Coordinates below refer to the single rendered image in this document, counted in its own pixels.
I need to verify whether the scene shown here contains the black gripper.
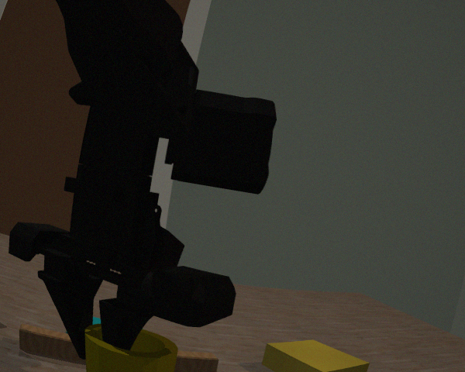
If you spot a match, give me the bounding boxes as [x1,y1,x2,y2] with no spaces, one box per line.
[9,164,236,360]

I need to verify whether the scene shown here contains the yellow rectangular block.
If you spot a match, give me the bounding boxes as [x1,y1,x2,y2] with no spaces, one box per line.
[262,340,370,372]

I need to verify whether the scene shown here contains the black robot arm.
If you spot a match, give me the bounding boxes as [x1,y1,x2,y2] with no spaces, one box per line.
[56,0,277,269]

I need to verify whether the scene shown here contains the olive yellow cup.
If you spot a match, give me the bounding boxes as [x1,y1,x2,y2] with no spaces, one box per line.
[85,324,178,372]

